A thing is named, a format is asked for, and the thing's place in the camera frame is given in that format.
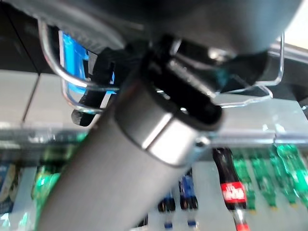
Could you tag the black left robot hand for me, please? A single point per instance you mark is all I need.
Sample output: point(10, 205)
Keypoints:
point(108, 183)

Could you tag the small Pepsi cola bottle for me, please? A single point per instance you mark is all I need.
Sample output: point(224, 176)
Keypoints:
point(166, 207)
point(188, 195)

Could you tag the Coca-Cola bottle red cap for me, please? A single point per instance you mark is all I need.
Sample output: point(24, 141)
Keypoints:
point(232, 190)

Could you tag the narrow blue biscuit box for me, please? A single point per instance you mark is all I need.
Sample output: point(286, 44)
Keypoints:
point(9, 187)

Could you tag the blue plastic shopping basket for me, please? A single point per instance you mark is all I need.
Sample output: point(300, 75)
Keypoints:
point(72, 60)

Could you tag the green Sprite bottle yellow cap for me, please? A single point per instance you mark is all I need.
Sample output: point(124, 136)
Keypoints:
point(243, 168)
point(281, 178)
point(263, 178)
point(300, 175)

